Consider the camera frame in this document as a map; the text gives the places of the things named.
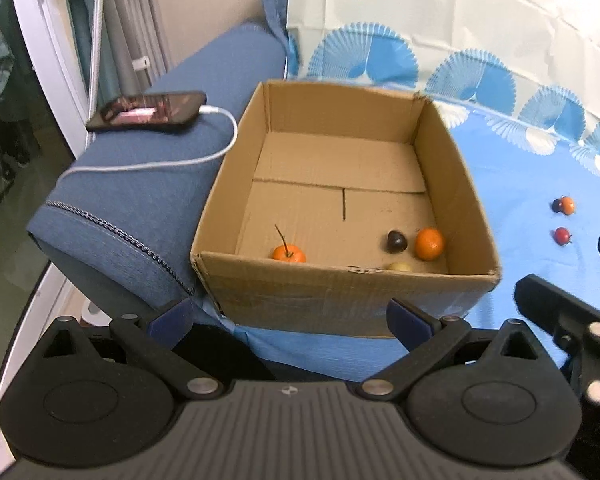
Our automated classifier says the small red tomato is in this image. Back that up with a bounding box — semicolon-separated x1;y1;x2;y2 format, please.
554;226;571;246

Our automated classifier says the small orange tomato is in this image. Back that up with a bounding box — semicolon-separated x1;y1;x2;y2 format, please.
559;196;577;216

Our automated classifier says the dark purple small fruit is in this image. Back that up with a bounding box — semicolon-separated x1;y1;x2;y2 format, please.
550;198;562;212

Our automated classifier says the small yellow fruit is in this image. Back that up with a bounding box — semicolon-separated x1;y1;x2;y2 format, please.
385;261;413;272

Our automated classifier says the small orange fruit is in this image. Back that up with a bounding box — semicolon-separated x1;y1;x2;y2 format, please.
414;228;445;261

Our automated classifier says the dark cherry in box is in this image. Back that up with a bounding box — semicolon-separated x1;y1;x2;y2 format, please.
385;230;408;254

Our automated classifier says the blue sofa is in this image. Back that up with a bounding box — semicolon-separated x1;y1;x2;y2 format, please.
28;0;287;318

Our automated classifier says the orange fruit with stem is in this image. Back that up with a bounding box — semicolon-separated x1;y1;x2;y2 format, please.
271;226;306;263

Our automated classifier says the cardboard box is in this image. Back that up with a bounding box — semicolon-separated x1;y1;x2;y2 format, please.
190;80;502;338

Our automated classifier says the black smartphone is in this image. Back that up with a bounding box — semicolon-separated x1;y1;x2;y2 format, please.
85;91;207;133

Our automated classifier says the blue patterned cloth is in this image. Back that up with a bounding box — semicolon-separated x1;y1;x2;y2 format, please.
199;0;600;384

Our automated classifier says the grey curtain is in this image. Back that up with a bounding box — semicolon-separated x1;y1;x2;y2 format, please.
105;0;172;93

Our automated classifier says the white charging cable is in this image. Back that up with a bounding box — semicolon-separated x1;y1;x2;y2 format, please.
54;104;240;189

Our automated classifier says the white door frame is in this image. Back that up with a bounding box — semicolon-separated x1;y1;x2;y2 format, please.
14;0;88;157

